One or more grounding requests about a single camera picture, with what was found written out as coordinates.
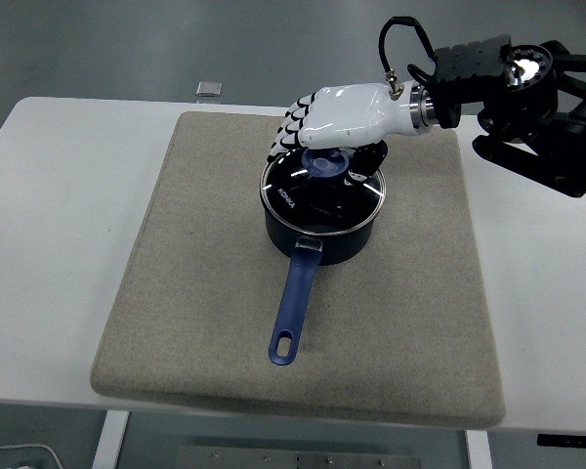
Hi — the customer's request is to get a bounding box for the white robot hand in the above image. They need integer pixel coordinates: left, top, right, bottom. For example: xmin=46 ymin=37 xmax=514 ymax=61
xmin=266 ymin=82 xmax=417 ymax=190

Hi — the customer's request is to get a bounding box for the glass pot lid blue knob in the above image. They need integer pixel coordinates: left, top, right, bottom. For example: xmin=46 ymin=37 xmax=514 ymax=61
xmin=259 ymin=146 xmax=388 ymax=238

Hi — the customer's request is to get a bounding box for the small silver floor plate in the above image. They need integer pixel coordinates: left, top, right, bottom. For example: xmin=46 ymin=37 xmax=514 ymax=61
xmin=195 ymin=80 xmax=224 ymax=99

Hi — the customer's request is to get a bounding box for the beige fabric mat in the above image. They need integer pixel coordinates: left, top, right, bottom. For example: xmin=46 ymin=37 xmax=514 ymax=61
xmin=90 ymin=110 xmax=507 ymax=431

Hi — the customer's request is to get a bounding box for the white table leg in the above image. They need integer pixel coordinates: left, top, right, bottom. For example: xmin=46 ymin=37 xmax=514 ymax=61
xmin=91 ymin=409 xmax=131 ymax=469
xmin=464 ymin=429 xmax=493 ymax=469

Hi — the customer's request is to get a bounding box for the black bar under table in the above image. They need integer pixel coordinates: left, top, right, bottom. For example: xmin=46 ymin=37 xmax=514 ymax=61
xmin=536 ymin=433 xmax=586 ymax=448

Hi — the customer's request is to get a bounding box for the black saucepan with blue handle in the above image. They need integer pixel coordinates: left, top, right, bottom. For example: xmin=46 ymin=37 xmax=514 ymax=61
xmin=261 ymin=194 xmax=375 ymax=367

